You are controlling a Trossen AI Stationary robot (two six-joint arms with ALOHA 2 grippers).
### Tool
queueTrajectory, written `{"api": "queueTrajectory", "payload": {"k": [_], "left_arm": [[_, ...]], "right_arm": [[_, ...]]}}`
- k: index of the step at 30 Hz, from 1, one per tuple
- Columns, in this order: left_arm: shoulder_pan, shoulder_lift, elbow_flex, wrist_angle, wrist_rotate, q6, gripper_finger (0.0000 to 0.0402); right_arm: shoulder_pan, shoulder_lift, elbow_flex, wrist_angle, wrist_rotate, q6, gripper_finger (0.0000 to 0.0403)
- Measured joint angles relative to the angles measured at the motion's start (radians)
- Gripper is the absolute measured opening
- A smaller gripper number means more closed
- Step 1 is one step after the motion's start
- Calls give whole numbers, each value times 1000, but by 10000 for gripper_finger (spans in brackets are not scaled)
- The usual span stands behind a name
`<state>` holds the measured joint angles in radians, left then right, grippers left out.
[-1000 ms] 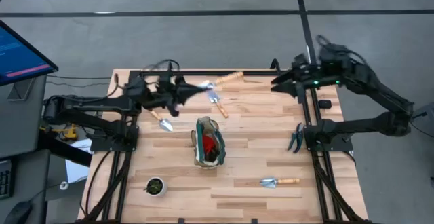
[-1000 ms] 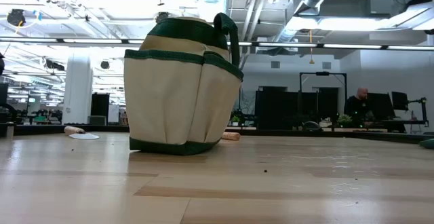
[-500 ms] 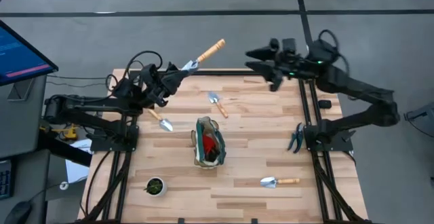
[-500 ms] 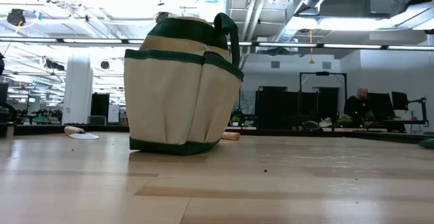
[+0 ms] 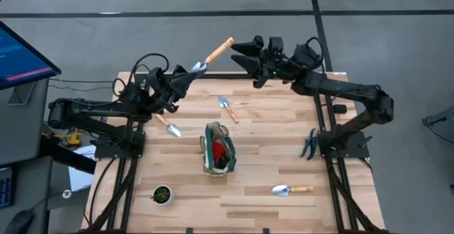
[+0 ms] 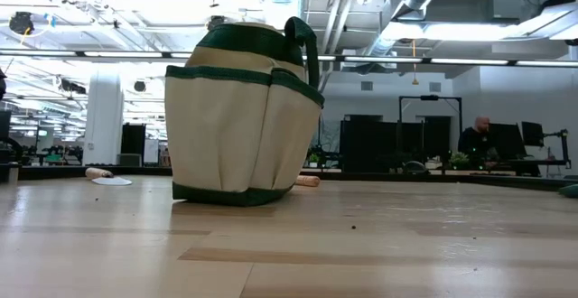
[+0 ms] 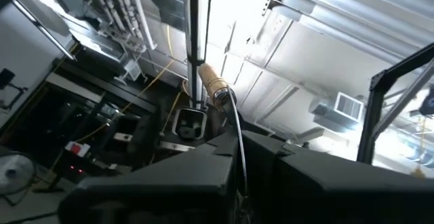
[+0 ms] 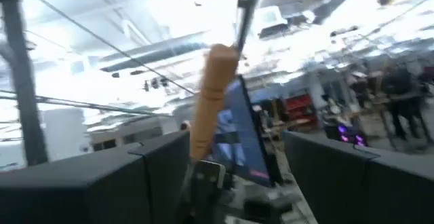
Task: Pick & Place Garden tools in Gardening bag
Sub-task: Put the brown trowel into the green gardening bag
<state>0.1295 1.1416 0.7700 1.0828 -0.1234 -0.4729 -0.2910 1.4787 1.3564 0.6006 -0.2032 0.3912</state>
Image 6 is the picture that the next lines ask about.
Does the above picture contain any wooden handled garden tool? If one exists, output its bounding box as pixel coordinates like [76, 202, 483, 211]
[295, 174, 322, 188]

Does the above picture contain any wooden handled silver trowel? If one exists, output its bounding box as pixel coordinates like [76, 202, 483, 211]
[84, 167, 134, 187]

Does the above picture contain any cream and green gardening bag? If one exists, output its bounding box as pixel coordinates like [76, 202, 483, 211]
[164, 16, 325, 208]

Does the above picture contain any yellow hanging pendant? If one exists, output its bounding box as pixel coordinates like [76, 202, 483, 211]
[410, 39, 420, 86]

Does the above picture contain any white board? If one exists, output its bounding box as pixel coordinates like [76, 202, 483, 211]
[143, 138, 160, 164]

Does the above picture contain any black cabinet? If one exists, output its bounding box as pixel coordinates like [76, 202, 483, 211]
[120, 123, 147, 167]

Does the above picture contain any person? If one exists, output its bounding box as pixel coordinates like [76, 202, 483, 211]
[458, 116, 498, 168]

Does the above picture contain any white column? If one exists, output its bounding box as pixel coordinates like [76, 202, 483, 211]
[82, 70, 125, 167]

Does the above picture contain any black computer monitor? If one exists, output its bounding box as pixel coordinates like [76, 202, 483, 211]
[489, 123, 527, 160]
[521, 121, 545, 148]

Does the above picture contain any black partition wall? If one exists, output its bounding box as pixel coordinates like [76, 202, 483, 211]
[339, 115, 452, 172]

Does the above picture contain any black metal rig frame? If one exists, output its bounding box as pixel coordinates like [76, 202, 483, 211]
[397, 94, 463, 163]

